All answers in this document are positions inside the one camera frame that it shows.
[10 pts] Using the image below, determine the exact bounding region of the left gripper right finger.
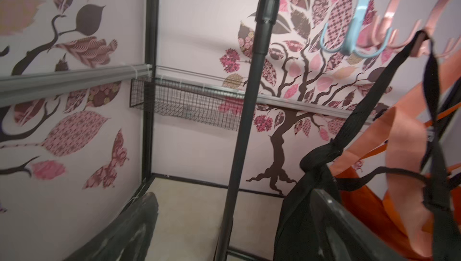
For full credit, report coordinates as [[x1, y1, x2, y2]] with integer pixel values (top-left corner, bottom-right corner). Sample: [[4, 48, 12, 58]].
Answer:
[[310, 189, 405, 261]]

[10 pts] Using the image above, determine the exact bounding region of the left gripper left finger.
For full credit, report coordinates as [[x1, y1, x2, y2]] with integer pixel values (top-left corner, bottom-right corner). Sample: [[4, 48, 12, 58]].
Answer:
[[66, 192, 158, 261]]

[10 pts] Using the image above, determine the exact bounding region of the dark orange backpack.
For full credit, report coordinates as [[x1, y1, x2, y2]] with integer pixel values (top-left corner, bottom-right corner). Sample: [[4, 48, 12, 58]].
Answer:
[[340, 102, 461, 261]]

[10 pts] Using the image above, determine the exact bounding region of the black and orange bag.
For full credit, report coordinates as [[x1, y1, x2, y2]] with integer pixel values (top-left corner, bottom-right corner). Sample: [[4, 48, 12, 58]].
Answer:
[[274, 31, 461, 261]]

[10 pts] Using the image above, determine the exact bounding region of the light blue multi-hook hanger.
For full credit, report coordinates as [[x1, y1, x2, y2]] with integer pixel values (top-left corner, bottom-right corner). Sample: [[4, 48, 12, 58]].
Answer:
[[319, 0, 393, 58]]

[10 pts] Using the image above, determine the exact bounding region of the pink multi-hook hanger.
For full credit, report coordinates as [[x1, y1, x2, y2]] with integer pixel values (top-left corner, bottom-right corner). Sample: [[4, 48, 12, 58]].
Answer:
[[411, 0, 451, 57], [358, 0, 422, 50]]

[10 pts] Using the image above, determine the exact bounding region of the aluminium profile bar left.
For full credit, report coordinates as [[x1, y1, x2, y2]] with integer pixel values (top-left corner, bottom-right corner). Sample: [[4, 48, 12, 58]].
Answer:
[[1, 64, 152, 107]]

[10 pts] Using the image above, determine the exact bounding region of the black clothes rack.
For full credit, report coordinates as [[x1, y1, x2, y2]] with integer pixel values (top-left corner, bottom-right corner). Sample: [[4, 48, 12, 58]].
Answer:
[[214, 0, 280, 261]]

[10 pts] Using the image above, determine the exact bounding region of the black wire basket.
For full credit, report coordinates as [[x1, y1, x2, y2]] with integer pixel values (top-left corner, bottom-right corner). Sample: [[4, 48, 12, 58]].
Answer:
[[130, 66, 244, 131]]

